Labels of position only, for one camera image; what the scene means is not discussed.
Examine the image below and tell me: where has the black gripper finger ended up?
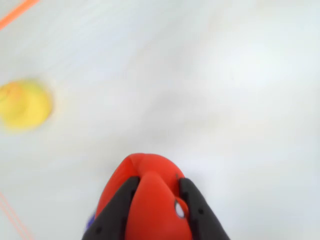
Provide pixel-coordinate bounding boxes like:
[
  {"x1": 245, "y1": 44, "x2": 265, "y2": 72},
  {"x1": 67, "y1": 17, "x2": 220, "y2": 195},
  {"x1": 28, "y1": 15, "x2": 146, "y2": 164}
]
[
  {"x1": 178, "y1": 177, "x2": 231, "y2": 240},
  {"x1": 82, "y1": 176, "x2": 141, "y2": 240}
]

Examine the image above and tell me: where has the red rubber duck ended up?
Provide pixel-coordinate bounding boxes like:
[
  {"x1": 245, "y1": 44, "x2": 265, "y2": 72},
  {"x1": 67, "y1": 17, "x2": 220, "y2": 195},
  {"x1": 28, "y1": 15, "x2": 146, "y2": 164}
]
[{"x1": 94, "y1": 152, "x2": 194, "y2": 240}]

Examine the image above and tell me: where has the yellow rubber duck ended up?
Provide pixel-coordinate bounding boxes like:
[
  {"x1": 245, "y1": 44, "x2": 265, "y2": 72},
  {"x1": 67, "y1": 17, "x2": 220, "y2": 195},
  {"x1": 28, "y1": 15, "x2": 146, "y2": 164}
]
[{"x1": 0, "y1": 78, "x2": 54, "y2": 133}]

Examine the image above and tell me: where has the orange tape strip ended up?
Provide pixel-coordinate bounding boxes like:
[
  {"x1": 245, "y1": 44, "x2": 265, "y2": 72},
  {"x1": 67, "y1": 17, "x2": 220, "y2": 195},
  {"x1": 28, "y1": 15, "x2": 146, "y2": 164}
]
[{"x1": 0, "y1": 0, "x2": 40, "y2": 30}]

